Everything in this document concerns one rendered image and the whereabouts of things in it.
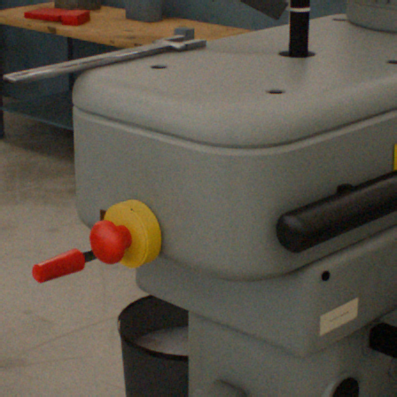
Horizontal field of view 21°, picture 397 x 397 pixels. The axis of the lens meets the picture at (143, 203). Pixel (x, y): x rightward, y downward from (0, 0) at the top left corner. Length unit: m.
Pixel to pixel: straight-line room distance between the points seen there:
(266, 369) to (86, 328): 3.68
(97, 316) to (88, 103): 3.90
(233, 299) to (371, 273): 0.14
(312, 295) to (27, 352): 3.64
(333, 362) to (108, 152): 0.32
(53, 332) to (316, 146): 3.87
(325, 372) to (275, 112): 0.32
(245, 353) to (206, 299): 0.08
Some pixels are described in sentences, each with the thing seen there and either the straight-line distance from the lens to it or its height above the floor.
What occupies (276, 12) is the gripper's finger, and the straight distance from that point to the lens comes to 1.07.
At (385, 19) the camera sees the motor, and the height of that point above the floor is 1.91.
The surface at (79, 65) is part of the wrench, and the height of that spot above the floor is 1.90.
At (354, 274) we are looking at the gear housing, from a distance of 1.05.
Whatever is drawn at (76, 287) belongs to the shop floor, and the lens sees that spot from 5.18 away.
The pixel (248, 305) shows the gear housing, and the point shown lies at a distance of 1.05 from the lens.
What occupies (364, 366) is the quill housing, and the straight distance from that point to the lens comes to 1.16.
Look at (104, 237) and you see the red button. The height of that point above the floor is 1.77.
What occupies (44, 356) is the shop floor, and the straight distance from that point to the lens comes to 4.56.
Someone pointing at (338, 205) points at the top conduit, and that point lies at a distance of 0.93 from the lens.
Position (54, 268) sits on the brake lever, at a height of 1.70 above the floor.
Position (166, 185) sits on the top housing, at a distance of 0.94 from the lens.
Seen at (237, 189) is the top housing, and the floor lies 1.82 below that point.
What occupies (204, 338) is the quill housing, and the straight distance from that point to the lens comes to 1.16.
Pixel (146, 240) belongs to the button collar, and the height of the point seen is 1.76.
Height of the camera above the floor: 2.12
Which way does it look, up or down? 20 degrees down
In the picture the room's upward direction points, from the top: 1 degrees counter-clockwise
